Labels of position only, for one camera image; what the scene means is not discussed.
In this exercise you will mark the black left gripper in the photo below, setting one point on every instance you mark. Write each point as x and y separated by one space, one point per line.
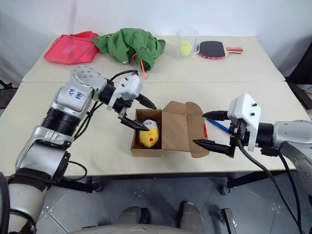
122 106

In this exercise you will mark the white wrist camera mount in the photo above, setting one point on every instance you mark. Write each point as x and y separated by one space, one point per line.
129 85
243 109

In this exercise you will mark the black red table tennis paddle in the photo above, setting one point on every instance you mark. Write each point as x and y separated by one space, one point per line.
210 48

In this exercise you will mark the black caster wheel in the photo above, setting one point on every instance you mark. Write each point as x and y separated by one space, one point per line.
98 186
224 189

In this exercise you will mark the black metal floor bracket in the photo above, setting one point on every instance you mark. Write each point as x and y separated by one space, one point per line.
228 219

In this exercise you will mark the red fabric bag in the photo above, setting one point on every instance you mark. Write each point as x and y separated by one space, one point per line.
70 48

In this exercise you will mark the yellow tennis ball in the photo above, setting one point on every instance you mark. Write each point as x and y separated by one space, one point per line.
185 48

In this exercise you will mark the dark grey rounded shape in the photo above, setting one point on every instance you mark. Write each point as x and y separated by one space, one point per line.
191 215
131 215

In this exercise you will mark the green crumpled cloth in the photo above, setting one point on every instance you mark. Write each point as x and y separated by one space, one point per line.
126 44

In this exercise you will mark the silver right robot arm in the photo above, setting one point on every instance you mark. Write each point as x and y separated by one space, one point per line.
287 134

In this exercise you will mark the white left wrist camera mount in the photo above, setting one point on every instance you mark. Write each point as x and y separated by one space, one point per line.
129 85

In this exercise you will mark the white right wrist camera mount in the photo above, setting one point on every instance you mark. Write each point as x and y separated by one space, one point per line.
243 109

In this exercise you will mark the clear plastic measuring cup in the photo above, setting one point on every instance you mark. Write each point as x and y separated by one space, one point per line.
187 34

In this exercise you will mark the yellow plush toy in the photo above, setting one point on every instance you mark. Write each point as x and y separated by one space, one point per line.
150 137

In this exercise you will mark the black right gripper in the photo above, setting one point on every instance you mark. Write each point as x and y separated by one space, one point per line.
240 132

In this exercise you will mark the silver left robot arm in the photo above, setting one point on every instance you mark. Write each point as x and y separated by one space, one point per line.
70 97

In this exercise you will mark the red tape strip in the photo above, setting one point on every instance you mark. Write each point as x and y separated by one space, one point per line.
205 131

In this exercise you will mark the blue pen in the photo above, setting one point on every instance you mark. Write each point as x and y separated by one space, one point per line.
218 124

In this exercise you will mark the brown cardboard box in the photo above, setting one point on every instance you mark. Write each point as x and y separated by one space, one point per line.
175 126

